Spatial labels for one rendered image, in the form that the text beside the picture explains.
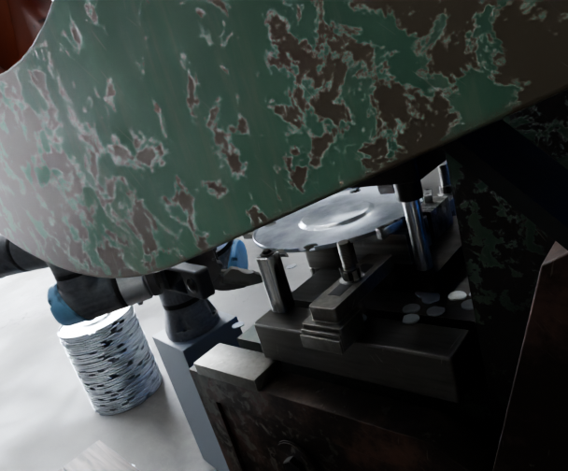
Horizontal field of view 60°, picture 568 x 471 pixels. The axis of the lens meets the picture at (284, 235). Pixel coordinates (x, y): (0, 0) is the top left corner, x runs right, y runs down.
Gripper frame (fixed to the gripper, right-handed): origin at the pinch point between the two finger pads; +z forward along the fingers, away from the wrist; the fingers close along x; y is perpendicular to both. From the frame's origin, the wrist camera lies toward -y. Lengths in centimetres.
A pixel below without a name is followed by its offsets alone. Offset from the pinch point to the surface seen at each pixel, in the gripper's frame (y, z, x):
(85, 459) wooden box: 24, -52, 43
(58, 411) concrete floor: 115, -94, 78
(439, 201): -9.7, 26.6, 0.1
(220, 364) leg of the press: -8.9, -13.2, 13.9
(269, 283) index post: -11.9, -2.3, 2.7
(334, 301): -24.2, 3.9, 2.7
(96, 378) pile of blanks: 97, -68, 61
